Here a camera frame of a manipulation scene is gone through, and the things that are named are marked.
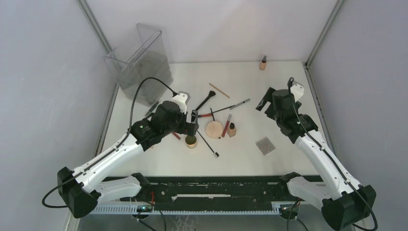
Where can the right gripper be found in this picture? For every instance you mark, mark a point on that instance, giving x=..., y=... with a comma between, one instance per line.
x=268, y=97

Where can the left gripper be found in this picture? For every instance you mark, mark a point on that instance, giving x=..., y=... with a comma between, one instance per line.
x=186, y=128

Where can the clear acrylic organizer box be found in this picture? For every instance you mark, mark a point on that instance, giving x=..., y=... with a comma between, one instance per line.
x=139, y=64

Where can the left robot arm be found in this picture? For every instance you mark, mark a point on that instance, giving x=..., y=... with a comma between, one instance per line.
x=82, y=188

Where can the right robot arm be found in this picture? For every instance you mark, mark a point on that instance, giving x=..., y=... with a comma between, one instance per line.
x=343, y=201

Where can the grey mascara wand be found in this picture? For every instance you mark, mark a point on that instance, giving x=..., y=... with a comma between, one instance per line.
x=240, y=103

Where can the orange lip gloss tube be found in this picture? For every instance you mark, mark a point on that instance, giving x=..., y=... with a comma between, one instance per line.
x=176, y=135

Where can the round beige powder puff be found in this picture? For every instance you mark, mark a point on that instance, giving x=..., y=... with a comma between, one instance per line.
x=214, y=129

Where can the small foundation bottle far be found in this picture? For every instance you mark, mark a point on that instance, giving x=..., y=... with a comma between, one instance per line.
x=263, y=63

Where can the black powder brush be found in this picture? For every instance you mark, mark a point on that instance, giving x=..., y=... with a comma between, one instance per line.
x=210, y=95

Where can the red lip gloss tube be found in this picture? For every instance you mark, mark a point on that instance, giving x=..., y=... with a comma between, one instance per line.
x=226, y=126

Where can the black brow brush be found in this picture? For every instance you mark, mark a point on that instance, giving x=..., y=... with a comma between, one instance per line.
x=208, y=145

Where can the dark eyeliner pen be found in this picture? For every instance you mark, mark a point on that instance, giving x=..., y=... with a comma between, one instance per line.
x=153, y=107

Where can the wooden stick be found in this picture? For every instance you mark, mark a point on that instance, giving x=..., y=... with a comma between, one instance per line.
x=219, y=90

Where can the grey square sponge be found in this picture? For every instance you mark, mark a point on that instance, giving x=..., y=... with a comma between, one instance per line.
x=265, y=146

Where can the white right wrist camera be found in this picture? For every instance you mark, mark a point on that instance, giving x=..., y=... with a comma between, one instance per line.
x=297, y=90

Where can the black mounting rail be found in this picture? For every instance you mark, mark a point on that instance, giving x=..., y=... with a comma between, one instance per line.
x=214, y=194

